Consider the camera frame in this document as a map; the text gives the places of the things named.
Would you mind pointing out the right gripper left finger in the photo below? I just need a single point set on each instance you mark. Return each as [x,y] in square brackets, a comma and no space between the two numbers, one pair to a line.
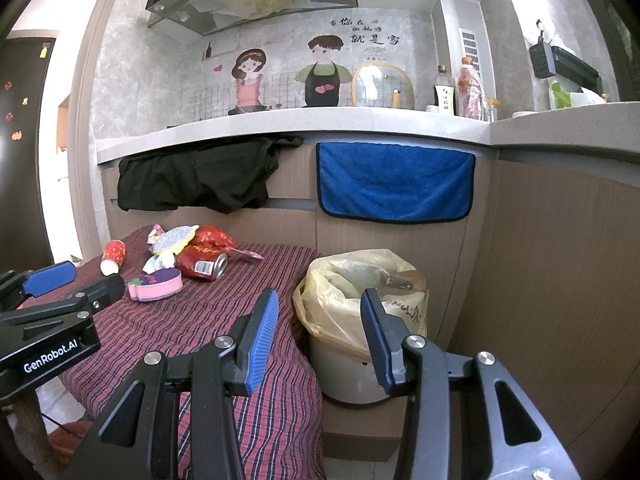
[245,366]

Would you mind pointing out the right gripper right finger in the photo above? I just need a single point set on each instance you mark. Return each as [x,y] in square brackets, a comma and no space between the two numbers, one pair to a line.
[388,338]

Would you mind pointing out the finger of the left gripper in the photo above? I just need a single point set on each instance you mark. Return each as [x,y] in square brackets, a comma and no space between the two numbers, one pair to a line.
[92,299]
[16,288]

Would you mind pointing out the red herbal tea can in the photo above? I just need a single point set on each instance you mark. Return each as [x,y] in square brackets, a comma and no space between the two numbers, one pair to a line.
[202,263]

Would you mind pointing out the white blue wrapper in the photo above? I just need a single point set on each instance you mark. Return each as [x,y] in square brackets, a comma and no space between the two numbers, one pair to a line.
[161,261]

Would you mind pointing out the red plastic bag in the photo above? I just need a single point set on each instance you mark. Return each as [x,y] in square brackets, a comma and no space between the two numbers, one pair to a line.
[209,236]

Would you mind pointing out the colourful snack wrapper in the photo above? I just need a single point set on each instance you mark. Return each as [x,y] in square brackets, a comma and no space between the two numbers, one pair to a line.
[173,240]

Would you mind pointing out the pink plastic spoon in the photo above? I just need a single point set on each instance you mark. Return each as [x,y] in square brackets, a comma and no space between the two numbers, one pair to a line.
[234,252]

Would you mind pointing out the white trash bin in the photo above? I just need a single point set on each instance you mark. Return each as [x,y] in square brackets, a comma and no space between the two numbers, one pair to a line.
[343,379]

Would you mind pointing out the yellowish plastic bin liner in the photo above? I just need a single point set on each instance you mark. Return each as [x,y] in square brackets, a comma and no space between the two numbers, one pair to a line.
[327,301]

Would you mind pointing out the red plaid tablecloth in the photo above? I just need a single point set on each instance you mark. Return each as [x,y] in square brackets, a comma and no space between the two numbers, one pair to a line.
[156,390]

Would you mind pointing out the black hanging cloth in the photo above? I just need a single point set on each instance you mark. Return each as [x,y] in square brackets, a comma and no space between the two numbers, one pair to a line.
[221,175]

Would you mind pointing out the blue microfiber towel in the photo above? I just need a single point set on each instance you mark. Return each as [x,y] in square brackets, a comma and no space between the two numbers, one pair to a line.
[394,183]

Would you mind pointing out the dark fridge door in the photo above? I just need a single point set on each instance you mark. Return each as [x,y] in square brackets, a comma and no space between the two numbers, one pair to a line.
[23,234]

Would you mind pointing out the glass pot lid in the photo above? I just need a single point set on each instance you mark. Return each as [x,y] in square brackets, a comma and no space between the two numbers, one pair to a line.
[381,84]

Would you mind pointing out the clear sauce bottle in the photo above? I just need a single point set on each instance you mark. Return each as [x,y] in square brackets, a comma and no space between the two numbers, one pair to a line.
[444,90]

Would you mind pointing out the red patterned bottle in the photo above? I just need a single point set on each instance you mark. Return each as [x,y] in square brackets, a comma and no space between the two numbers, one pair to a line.
[470,92]

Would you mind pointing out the white stone countertop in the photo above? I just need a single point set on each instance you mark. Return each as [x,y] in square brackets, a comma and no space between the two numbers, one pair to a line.
[606,127]

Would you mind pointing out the cartoon couple wall sticker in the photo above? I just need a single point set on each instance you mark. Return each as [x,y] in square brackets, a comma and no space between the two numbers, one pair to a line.
[285,72]

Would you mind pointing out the black wall rack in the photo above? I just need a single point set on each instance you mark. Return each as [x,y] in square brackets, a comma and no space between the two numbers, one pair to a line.
[549,60]

